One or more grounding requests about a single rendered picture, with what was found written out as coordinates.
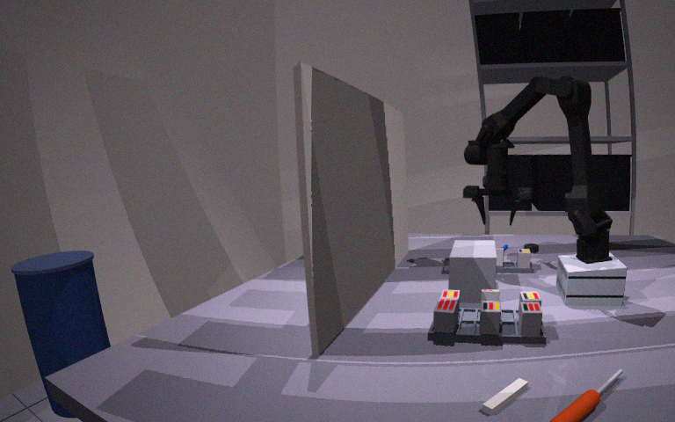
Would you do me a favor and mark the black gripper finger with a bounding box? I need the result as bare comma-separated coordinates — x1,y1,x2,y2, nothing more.
510,198,524,225
472,197,486,225

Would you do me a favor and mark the red-handled screwdriver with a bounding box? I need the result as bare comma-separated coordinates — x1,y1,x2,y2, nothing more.
549,369,623,422

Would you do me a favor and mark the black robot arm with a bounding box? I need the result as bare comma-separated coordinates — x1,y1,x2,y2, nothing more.
464,76,613,264

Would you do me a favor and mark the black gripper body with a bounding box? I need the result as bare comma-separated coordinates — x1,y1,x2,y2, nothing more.
463,165,533,200

